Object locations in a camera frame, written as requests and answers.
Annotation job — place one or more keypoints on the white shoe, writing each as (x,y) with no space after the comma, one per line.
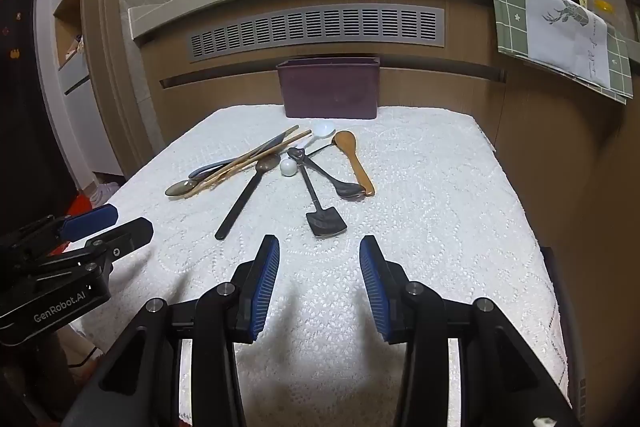
(102,193)

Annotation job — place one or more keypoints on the white ceramic spoon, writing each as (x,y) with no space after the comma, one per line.
(325,129)

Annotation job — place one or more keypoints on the black shovel-shaped spoon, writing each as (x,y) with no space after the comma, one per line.
(325,223)

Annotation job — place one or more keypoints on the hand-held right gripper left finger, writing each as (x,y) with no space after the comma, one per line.
(267,277)

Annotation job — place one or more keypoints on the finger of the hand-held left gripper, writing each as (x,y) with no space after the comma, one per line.
(130,232)
(90,219)

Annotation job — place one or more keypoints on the brown wooden spoon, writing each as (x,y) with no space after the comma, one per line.
(345,142)

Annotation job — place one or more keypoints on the white textured cloth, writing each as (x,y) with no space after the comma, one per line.
(425,217)

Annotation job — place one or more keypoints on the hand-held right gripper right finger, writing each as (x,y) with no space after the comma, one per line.
(371,279)

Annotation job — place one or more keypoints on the dark grey curved spoon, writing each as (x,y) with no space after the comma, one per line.
(347,189)

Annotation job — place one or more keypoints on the blue-grey spoon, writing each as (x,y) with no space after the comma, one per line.
(206,169)

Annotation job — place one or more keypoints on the purple utensil container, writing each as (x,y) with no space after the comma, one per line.
(325,89)

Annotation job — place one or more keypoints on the green checked towel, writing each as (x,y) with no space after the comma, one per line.
(510,17)

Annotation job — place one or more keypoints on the grey vent grille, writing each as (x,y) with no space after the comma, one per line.
(320,32)

